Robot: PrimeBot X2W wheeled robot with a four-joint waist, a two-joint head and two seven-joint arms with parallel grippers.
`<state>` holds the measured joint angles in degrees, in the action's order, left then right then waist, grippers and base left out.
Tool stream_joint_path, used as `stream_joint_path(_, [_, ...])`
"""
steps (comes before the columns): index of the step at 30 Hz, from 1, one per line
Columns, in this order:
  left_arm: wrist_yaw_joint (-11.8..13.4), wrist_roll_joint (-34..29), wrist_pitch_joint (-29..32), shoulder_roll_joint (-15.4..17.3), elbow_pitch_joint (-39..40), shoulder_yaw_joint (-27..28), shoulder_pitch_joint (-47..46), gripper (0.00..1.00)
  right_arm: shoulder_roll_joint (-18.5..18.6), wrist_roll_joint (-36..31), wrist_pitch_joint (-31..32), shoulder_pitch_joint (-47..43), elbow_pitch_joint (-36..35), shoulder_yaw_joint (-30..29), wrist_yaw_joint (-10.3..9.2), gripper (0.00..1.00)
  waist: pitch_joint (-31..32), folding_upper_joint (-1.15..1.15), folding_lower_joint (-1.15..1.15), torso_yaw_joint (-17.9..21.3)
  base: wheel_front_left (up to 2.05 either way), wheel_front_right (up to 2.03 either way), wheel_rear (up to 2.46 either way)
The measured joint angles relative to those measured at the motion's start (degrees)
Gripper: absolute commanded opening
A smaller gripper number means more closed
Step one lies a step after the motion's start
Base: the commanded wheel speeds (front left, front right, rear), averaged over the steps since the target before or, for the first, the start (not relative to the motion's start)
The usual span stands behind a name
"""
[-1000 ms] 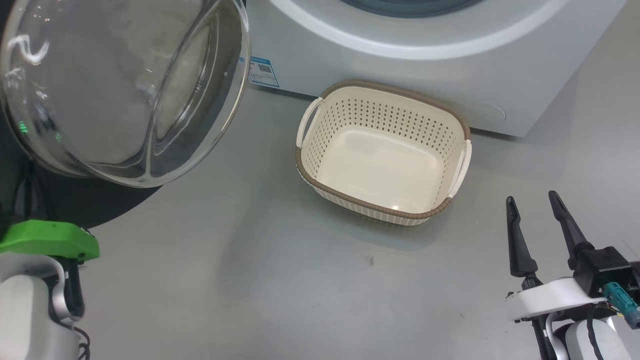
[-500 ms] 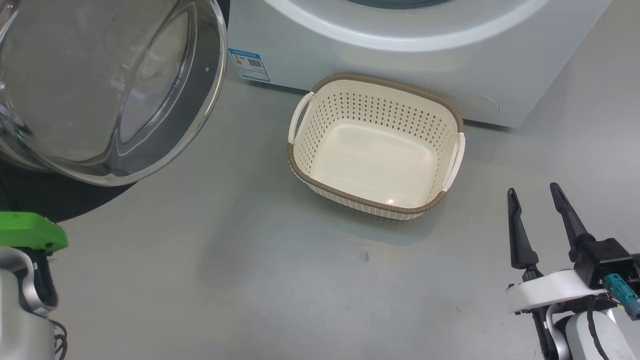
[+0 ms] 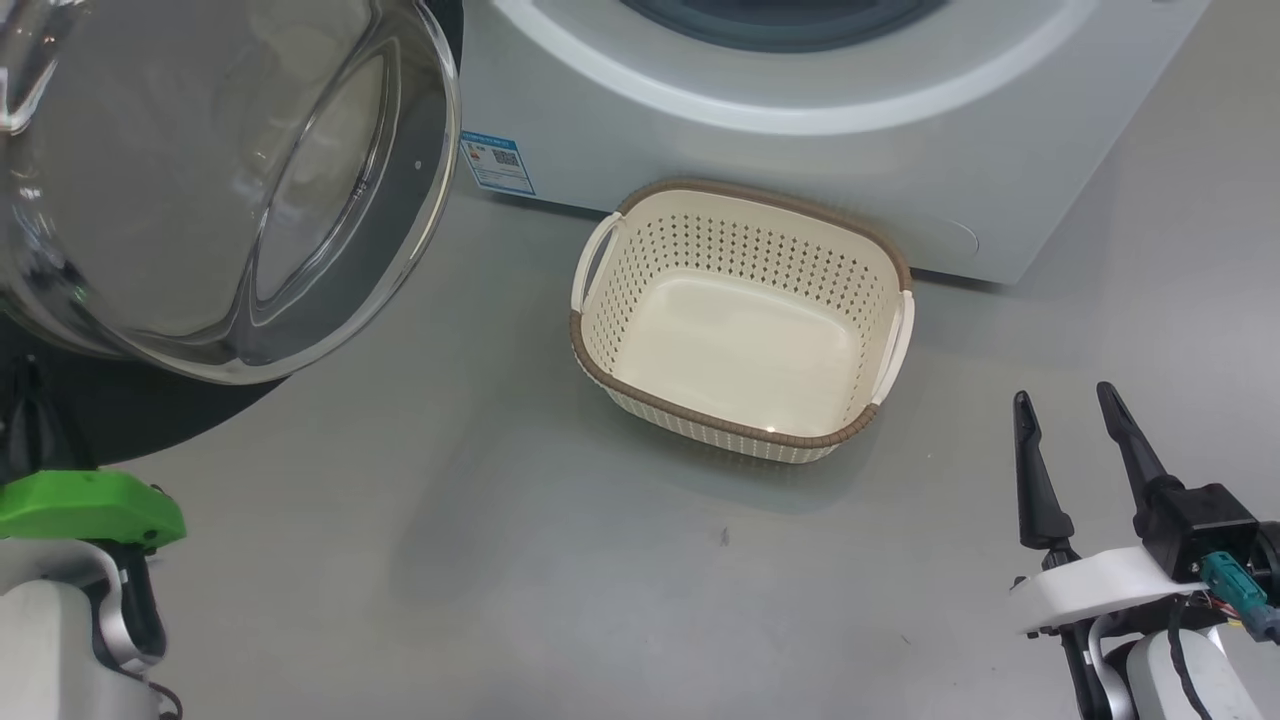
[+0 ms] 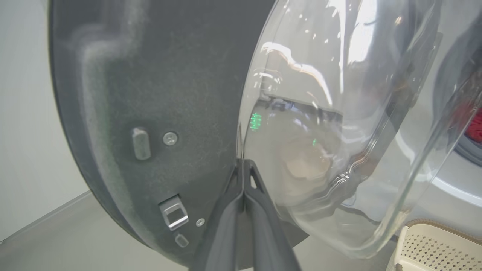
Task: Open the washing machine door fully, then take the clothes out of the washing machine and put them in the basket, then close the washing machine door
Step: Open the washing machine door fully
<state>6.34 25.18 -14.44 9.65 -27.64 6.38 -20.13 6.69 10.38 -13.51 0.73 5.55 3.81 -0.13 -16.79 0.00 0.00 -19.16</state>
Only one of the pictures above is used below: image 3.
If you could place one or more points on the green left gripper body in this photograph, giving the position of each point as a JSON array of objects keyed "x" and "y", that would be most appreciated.
[{"x": 90, "y": 505}]

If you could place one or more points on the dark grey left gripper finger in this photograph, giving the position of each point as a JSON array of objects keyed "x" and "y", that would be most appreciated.
[{"x": 38, "y": 430}]

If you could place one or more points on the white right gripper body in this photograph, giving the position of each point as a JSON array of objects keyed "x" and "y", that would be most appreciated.
[{"x": 1100, "y": 585}]

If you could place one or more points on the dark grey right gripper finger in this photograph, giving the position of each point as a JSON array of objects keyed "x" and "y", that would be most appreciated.
[
  {"x": 1040, "y": 500},
  {"x": 1135, "y": 450}
]

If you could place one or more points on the round black glass washer door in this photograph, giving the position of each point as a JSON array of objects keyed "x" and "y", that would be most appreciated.
[{"x": 200, "y": 200}]

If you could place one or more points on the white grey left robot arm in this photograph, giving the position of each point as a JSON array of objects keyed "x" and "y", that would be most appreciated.
[{"x": 50, "y": 650}]

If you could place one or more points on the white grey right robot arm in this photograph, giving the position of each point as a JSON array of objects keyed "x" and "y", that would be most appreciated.
[{"x": 1150, "y": 680}]

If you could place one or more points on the cream perforated laundry basket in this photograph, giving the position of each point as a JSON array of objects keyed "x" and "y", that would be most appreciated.
[{"x": 740, "y": 340}]

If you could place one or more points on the white front-load washing machine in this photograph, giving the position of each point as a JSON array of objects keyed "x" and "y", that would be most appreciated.
[{"x": 800, "y": 160}]

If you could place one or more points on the round white filter cover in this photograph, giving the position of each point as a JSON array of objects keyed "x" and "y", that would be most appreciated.
[{"x": 950, "y": 245}]

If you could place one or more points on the blue energy label sticker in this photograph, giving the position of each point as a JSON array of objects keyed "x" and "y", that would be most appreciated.
[{"x": 498, "y": 165}]

